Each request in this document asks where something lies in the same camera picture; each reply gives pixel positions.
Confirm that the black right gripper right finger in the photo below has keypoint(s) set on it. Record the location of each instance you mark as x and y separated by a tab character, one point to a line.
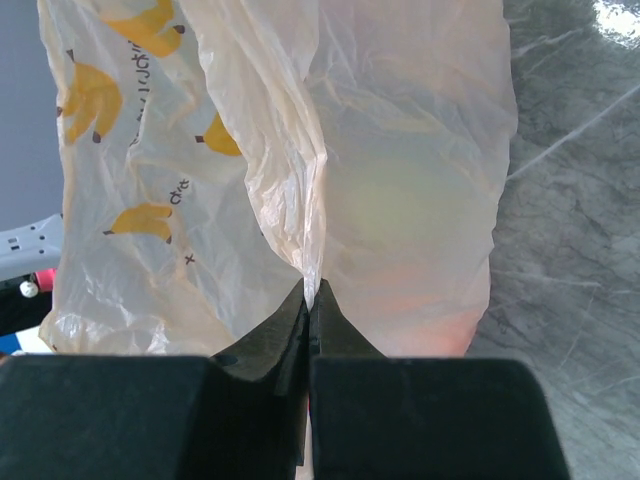
375	417

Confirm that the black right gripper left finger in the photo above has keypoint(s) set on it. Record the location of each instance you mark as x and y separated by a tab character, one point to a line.
239	414

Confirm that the orange banana-print plastic bag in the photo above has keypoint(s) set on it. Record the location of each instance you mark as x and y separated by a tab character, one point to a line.
218	153

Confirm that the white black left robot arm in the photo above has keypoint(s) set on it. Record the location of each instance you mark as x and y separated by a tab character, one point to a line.
30	255

